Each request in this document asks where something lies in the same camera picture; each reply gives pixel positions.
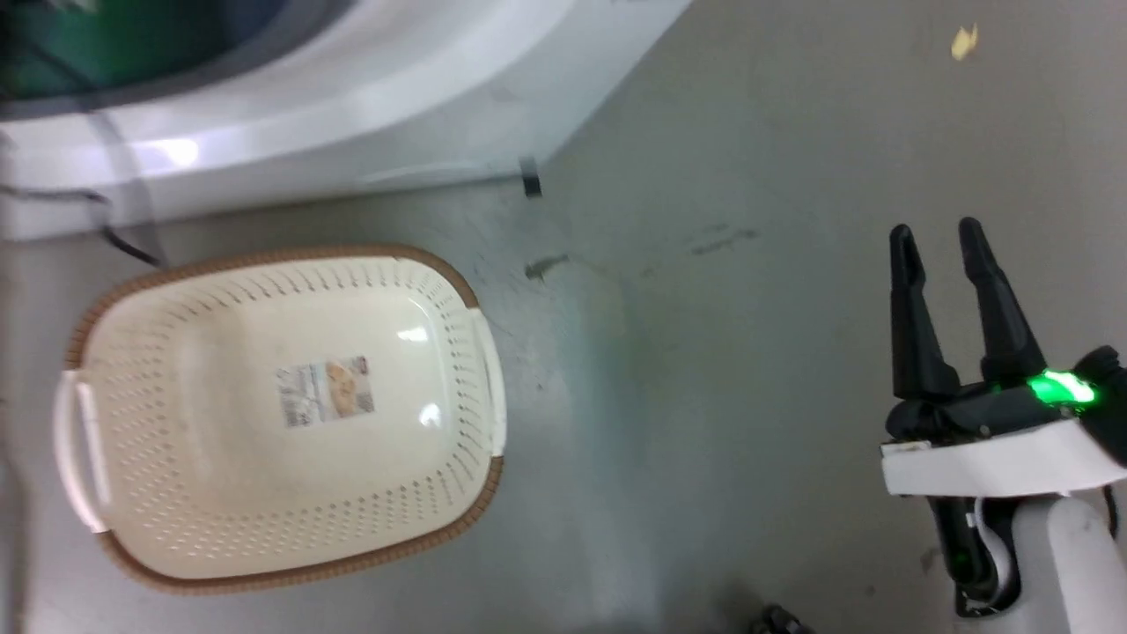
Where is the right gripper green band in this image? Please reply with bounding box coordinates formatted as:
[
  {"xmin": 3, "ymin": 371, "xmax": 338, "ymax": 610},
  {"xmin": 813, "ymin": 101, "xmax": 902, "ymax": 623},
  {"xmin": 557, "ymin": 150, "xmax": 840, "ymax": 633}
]
[{"xmin": 880, "ymin": 217, "xmax": 1127, "ymax": 499}]

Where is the white washing machine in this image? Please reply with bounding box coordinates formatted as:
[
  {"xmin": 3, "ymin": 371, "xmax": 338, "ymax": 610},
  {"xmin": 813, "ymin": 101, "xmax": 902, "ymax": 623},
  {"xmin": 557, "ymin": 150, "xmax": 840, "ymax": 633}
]
[{"xmin": 0, "ymin": 0, "xmax": 693, "ymax": 243}]

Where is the cream perforated laundry basket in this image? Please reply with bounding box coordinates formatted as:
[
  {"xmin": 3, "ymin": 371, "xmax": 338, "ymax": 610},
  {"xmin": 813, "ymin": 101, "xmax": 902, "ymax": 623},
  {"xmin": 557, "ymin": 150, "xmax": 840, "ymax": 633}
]
[{"xmin": 53, "ymin": 245, "xmax": 508, "ymax": 594}]

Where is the printed paper label sticker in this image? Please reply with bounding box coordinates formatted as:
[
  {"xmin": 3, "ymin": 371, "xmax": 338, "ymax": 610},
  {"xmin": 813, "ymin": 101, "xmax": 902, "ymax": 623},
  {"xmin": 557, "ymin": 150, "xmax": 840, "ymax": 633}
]
[{"xmin": 276, "ymin": 355, "xmax": 376, "ymax": 430}]

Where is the black power cable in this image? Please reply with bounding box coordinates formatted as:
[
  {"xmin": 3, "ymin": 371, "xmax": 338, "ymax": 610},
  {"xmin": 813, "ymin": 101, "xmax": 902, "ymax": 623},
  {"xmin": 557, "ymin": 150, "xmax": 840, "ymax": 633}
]
[{"xmin": 0, "ymin": 185, "xmax": 168, "ymax": 269}]

